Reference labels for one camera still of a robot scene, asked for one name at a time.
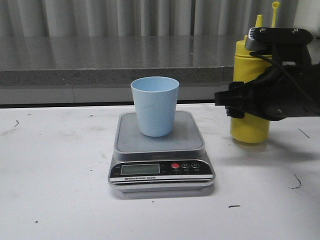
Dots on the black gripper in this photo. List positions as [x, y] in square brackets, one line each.
[274, 95]

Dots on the yellow squeeze bottle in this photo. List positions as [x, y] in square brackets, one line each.
[250, 129]

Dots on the light blue plastic cup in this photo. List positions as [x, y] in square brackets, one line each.
[155, 99]

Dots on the silver digital kitchen scale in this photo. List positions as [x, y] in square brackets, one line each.
[177, 161]

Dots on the grey stone counter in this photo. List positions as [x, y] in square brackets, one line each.
[98, 70]

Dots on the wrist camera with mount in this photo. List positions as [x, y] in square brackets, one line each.
[284, 44]

